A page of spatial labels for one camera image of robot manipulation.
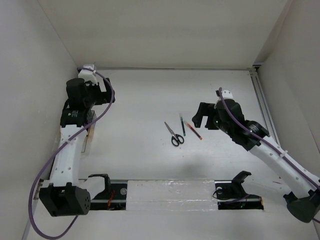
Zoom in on red orange pen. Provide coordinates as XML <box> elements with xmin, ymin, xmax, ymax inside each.
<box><xmin>183</xmin><ymin>120</ymin><xmax>203</xmax><ymax>140</ymax></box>

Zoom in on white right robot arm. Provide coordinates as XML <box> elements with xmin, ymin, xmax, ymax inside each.
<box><xmin>192</xmin><ymin>98</ymin><xmax>320</xmax><ymax>223</ymax></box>

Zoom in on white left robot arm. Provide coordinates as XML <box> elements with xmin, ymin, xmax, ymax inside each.
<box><xmin>39</xmin><ymin>78</ymin><xmax>115</xmax><ymax>217</ymax></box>

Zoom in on clear smoky organizer tray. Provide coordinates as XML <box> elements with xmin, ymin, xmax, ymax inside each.
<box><xmin>81</xmin><ymin>110</ymin><xmax>97</xmax><ymax>156</ymax></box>

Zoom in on green pen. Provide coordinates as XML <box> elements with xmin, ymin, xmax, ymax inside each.
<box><xmin>179</xmin><ymin>113</ymin><xmax>186</xmax><ymax>137</ymax></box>

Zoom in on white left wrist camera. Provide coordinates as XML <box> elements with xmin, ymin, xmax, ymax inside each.
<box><xmin>78</xmin><ymin>64</ymin><xmax>98</xmax><ymax>85</ymax></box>

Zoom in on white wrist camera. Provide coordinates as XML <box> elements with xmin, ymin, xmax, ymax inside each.
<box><xmin>78</xmin><ymin>64</ymin><xmax>98</xmax><ymax>85</ymax></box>
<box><xmin>216</xmin><ymin>88</ymin><xmax>234</xmax><ymax>101</ymax></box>

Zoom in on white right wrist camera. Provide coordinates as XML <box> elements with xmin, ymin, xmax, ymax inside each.
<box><xmin>216</xmin><ymin>88</ymin><xmax>234</xmax><ymax>101</ymax></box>

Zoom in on black handled scissors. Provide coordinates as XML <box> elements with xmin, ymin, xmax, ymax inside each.
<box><xmin>164</xmin><ymin>122</ymin><xmax>185</xmax><ymax>147</ymax></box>

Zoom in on aluminium rail right side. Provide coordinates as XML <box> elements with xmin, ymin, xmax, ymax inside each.
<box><xmin>248</xmin><ymin>66</ymin><xmax>277</xmax><ymax>139</ymax></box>

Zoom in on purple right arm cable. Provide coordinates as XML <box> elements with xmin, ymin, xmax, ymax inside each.
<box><xmin>216</xmin><ymin>86</ymin><xmax>320</xmax><ymax>223</ymax></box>

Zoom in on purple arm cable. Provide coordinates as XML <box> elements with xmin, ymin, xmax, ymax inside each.
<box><xmin>29</xmin><ymin>66</ymin><xmax>116</xmax><ymax>238</ymax></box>
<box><xmin>216</xmin><ymin>86</ymin><xmax>320</xmax><ymax>223</ymax></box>

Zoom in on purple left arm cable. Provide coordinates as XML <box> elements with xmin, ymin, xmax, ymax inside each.
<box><xmin>29</xmin><ymin>66</ymin><xmax>116</xmax><ymax>238</ymax></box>

